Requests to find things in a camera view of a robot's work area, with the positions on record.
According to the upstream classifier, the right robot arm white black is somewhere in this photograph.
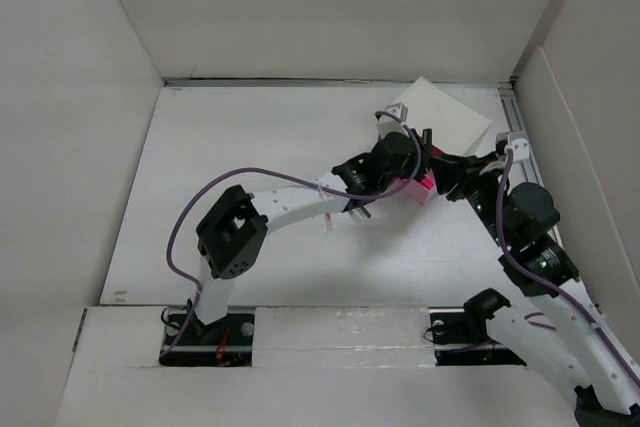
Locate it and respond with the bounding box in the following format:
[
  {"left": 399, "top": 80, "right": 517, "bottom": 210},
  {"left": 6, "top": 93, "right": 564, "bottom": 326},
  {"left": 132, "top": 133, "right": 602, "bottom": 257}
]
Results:
[{"left": 430, "top": 146, "right": 639, "bottom": 426}]

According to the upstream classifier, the white drawer organizer box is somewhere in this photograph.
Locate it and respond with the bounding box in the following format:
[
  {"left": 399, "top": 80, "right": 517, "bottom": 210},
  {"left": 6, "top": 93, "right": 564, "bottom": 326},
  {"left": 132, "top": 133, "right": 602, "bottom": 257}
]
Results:
[{"left": 392, "top": 78, "right": 492, "bottom": 156}]

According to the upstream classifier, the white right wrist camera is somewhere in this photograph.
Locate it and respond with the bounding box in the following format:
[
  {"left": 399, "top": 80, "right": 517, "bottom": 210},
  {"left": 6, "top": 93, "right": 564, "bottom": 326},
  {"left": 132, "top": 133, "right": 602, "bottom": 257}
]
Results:
[{"left": 495, "top": 131, "right": 531, "bottom": 163}]

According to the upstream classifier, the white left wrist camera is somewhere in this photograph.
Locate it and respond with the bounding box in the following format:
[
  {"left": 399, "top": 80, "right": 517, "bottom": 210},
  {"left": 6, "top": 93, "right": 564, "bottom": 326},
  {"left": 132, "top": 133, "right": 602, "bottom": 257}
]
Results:
[{"left": 375, "top": 102, "right": 408, "bottom": 139}]

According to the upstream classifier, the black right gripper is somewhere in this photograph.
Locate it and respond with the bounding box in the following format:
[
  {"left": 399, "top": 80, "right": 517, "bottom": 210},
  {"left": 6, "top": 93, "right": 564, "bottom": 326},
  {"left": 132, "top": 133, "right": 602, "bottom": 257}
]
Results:
[{"left": 427, "top": 150, "right": 512, "bottom": 247}]

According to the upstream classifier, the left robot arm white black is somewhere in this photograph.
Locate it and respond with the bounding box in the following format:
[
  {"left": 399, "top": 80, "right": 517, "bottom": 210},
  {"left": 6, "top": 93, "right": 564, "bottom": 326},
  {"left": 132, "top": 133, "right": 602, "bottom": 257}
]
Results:
[{"left": 188, "top": 129, "right": 432, "bottom": 344}]

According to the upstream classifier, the green gel pen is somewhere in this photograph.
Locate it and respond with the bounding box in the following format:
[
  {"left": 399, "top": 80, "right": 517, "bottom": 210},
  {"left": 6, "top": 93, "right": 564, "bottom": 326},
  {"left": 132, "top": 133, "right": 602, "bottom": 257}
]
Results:
[{"left": 347, "top": 206, "right": 371, "bottom": 223}]

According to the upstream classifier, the red gel pen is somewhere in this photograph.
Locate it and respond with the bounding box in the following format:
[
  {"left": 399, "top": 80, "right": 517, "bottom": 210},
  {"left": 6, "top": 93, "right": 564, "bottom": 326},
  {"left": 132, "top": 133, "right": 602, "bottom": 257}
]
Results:
[{"left": 324, "top": 213, "right": 334, "bottom": 232}]

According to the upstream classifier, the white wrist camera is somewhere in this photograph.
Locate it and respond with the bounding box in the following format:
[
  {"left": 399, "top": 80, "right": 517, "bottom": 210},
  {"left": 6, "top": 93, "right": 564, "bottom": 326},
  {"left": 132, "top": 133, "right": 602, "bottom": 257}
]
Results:
[
  {"left": 375, "top": 102, "right": 408, "bottom": 139},
  {"left": 495, "top": 131, "right": 531, "bottom": 163}
]

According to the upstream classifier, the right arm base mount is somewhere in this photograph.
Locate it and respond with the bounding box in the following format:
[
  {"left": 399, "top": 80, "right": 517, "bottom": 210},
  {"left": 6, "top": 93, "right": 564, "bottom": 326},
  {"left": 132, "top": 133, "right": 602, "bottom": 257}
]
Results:
[{"left": 423, "top": 288, "right": 526, "bottom": 367}]

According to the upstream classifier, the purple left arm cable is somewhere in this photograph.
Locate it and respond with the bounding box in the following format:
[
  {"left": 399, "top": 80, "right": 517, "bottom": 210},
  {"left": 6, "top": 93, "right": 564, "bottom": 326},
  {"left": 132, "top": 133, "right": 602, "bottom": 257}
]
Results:
[{"left": 158, "top": 119, "right": 424, "bottom": 363}]

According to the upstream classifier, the pink drawer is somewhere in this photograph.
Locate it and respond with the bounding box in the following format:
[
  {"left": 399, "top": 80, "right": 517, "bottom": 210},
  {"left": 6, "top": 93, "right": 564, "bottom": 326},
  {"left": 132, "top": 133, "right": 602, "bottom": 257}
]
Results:
[{"left": 402, "top": 146, "right": 442, "bottom": 205}]

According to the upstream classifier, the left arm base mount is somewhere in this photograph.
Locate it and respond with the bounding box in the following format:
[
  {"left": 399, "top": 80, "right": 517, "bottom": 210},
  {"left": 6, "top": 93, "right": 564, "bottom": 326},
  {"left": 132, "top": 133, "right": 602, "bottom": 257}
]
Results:
[{"left": 158, "top": 307, "right": 255, "bottom": 368}]

